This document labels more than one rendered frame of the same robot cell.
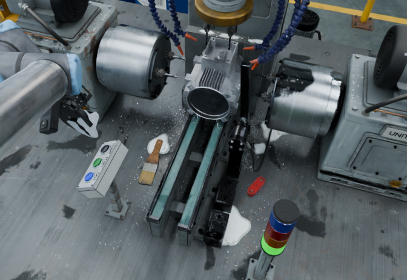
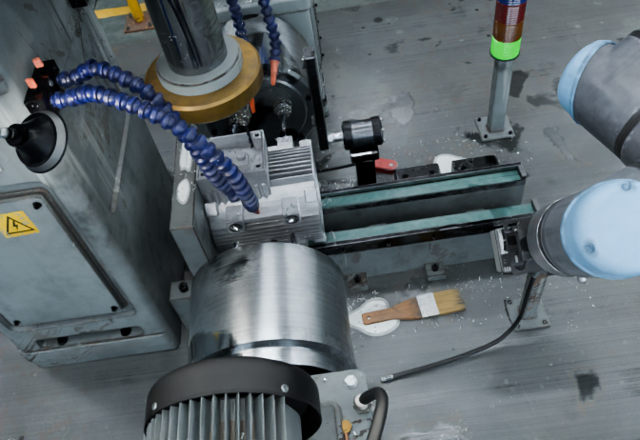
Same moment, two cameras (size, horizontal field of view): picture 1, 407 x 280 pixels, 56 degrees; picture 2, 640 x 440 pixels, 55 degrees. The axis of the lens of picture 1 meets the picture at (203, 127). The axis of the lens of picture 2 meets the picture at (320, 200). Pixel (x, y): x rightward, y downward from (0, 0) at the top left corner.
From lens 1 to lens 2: 130 cm
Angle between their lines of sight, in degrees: 59
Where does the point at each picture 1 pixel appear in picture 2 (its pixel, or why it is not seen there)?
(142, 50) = (290, 261)
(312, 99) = (290, 37)
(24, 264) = not seen: outside the picture
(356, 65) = not seen: hidden behind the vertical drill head
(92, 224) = (577, 333)
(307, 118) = not seen: hidden behind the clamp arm
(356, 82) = (247, 0)
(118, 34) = (265, 323)
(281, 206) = not seen: outside the picture
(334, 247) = (415, 82)
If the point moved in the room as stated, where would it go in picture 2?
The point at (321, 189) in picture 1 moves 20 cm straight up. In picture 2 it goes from (342, 109) to (334, 46)
